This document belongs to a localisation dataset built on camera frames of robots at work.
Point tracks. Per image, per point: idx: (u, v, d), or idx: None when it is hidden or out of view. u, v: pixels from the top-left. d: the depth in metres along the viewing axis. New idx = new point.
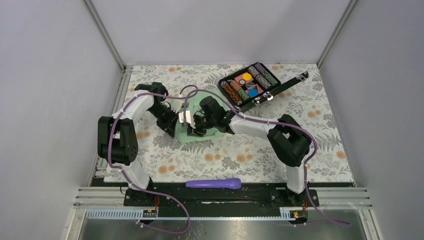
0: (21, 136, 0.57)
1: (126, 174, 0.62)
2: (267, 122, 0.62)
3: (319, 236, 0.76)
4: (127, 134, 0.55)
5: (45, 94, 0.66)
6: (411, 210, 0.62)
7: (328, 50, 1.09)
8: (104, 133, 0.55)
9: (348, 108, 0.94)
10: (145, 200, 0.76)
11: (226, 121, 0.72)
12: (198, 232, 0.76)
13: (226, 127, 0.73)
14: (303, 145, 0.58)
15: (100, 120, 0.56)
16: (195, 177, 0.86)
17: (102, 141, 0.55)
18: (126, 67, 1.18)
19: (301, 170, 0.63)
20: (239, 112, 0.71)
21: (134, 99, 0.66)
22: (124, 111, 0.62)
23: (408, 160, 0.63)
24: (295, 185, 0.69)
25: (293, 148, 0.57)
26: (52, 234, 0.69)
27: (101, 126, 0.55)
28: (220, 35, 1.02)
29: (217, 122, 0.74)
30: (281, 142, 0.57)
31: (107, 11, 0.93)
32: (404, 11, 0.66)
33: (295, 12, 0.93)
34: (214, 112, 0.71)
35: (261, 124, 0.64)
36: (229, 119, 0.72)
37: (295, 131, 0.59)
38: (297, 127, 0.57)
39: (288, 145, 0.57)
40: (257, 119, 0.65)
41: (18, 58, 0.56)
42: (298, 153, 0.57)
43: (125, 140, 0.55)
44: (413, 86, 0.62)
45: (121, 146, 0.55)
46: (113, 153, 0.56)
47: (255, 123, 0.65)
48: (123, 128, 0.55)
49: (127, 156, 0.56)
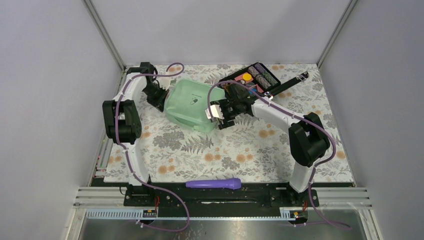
0: (21, 137, 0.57)
1: (129, 158, 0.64)
2: (292, 115, 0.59)
3: (319, 237, 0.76)
4: (131, 113, 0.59)
5: (45, 95, 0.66)
6: (411, 210, 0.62)
7: (328, 50, 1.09)
8: (110, 115, 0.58)
9: (348, 108, 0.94)
10: (145, 200, 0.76)
11: (248, 100, 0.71)
12: (199, 232, 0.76)
13: (247, 106, 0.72)
14: (320, 147, 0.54)
15: (103, 104, 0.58)
16: (195, 177, 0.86)
17: (109, 123, 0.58)
18: (126, 67, 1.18)
19: (310, 171, 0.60)
20: (263, 96, 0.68)
21: (130, 81, 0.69)
22: (123, 94, 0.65)
23: (408, 160, 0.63)
24: (298, 183, 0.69)
25: (309, 147, 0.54)
26: (53, 234, 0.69)
27: (106, 109, 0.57)
28: (220, 35, 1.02)
29: (240, 100, 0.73)
30: (300, 138, 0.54)
31: (106, 10, 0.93)
32: (404, 11, 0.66)
33: (295, 12, 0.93)
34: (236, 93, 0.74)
35: (284, 115, 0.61)
36: (253, 100, 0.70)
37: (317, 131, 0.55)
38: (320, 129, 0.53)
39: (306, 143, 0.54)
40: (282, 109, 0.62)
41: (17, 59, 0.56)
42: (313, 154, 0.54)
43: (130, 118, 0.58)
44: (413, 87, 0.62)
45: (128, 125, 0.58)
46: (121, 133, 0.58)
47: (279, 112, 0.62)
48: (127, 108, 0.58)
49: (134, 133, 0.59)
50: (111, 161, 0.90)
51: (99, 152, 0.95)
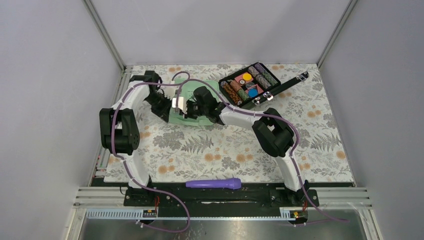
0: (21, 136, 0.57)
1: (127, 167, 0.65)
2: (253, 114, 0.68)
3: (319, 237, 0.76)
4: (127, 123, 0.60)
5: (45, 94, 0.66)
6: (411, 210, 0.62)
7: (328, 50, 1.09)
8: (107, 124, 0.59)
9: (348, 107, 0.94)
10: (146, 200, 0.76)
11: (216, 112, 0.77)
12: (198, 232, 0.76)
13: (216, 118, 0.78)
14: (285, 137, 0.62)
15: (101, 112, 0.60)
16: (195, 177, 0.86)
17: (105, 132, 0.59)
18: (126, 67, 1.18)
19: (289, 163, 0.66)
20: (229, 104, 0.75)
21: (131, 89, 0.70)
22: (123, 102, 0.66)
23: (408, 160, 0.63)
24: (291, 183, 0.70)
25: (275, 139, 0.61)
26: (52, 234, 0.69)
27: (103, 118, 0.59)
28: (220, 34, 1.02)
29: (209, 112, 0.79)
30: (264, 133, 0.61)
31: (106, 10, 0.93)
32: (405, 10, 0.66)
33: (295, 12, 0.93)
34: (207, 103, 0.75)
35: (247, 116, 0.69)
36: (220, 110, 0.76)
37: (279, 123, 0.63)
38: (279, 118, 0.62)
39: (271, 136, 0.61)
40: (244, 111, 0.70)
41: (18, 59, 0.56)
42: (280, 145, 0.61)
43: (126, 129, 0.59)
44: (413, 86, 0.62)
45: (125, 136, 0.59)
46: (117, 143, 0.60)
47: (242, 114, 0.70)
48: (124, 118, 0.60)
49: (130, 144, 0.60)
50: (111, 161, 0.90)
51: (99, 152, 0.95)
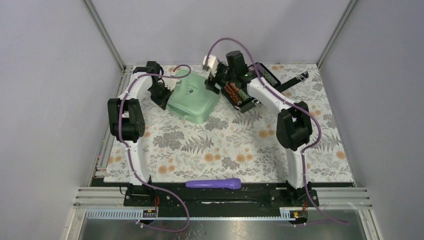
0: (22, 136, 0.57)
1: (130, 157, 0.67)
2: (283, 101, 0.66)
3: (319, 237, 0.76)
4: (134, 112, 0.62)
5: (45, 95, 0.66)
6: (411, 210, 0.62)
7: (328, 50, 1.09)
8: (114, 113, 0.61)
9: (348, 107, 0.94)
10: (145, 200, 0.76)
11: (245, 78, 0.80)
12: (198, 232, 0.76)
13: (242, 84, 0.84)
14: (302, 133, 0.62)
15: (108, 102, 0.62)
16: (195, 177, 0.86)
17: (113, 120, 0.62)
18: (126, 67, 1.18)
19: (298, 158, 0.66)
20: (262, 78, 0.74)
21: (135, 80, 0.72)
22: (129, 92, 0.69)
23: (408, 159, 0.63)
24: (293, 179, 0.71)
25: (293, 132, 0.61)
26: (52, 235, 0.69)
27: (111, 107, 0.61)
28: (220, 35, 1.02)
29: (238, 75, 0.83)
30: (287, 123, 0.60)
31: (106, 10, 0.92)
32: (404, 11, 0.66)
33: (295, 12, 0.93)
34: (236, 66, 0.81)
35: (277, 100, 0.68)
36: (250, 78, 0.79)
37: (304, 119, 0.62)
38: (307, 114, 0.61)
39: (291, 127, 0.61)
40: (276, 93, 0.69)
41: (18, 60, 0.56)
42: (295, 139, 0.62)
43: (133, 117, 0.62)
44: (413, 86, 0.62)
45: (132, 124, 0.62)
46: (124, 130, 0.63)
47: (272, 95, 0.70)
48: (132, 107, 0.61)
49: (137, 131, 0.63)
50: (111, 161, 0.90)
51: (99, 152, 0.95)
